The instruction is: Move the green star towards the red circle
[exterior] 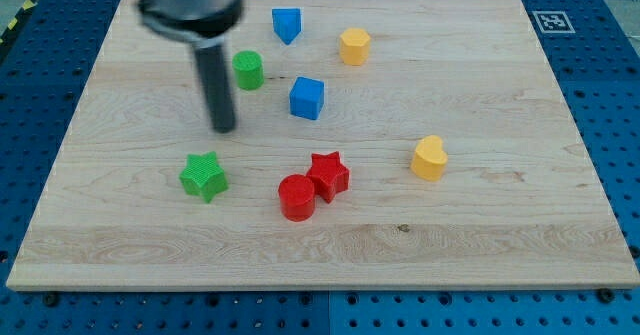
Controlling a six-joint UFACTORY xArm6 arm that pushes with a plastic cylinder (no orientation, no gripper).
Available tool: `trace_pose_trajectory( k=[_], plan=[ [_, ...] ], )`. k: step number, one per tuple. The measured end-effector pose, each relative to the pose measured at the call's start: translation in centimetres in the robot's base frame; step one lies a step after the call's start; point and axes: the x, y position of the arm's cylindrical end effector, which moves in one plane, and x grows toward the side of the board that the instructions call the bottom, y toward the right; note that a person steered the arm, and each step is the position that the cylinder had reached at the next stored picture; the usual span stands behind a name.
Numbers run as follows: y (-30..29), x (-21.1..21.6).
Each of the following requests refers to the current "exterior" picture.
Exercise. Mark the yellow heart block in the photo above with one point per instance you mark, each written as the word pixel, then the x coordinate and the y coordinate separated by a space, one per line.
pixel 429 158

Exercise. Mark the yellow hexagon block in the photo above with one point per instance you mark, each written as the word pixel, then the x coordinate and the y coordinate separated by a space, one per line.
pixel 354 46

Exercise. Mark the green star block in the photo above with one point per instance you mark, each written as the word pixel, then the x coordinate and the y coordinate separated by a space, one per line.
pixel 203 176

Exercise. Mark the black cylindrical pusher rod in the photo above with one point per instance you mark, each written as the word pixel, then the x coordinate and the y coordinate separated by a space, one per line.
pixel 213 76

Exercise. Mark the blue triangle block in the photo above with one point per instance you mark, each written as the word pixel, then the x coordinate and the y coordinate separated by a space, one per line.
pixel 287 23

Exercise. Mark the red cylinder block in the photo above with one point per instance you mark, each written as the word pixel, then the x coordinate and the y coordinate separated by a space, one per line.
pixel 297 197

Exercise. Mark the green cylinder block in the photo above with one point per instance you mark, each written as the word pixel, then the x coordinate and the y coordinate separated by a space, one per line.
pixel 248 70

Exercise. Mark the light wooden board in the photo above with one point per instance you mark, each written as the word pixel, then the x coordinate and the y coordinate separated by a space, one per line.
pixel 519 205

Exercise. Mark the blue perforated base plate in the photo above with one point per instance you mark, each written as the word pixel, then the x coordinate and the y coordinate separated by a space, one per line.
pixel 44 74

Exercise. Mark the blue cube block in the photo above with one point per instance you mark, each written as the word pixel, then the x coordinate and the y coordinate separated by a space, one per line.
pixel 306 98

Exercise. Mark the white fiducial marker tag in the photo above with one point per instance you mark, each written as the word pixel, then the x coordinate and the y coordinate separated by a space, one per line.
pixel 553 22

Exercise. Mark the red star block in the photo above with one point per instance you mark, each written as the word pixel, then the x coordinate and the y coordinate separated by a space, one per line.
pixel 329 175

